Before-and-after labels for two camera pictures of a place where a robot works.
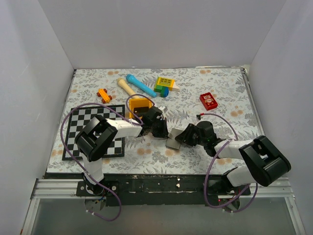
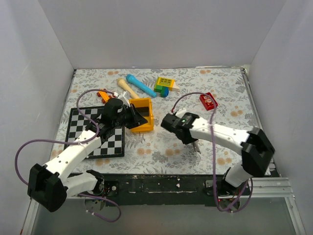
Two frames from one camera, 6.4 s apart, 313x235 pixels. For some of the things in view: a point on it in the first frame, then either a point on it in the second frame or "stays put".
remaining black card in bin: (139, 110) stays put
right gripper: (185, 136) to (189, 140)
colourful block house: (163, 85) stays put
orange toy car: (102, 93) stays put
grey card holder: (171, 142) to (195, 146)
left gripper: (164, 132) to (137, 119)
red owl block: (208, 101) stays put
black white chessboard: (79, 116) stays put
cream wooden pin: (122, 83) stays put
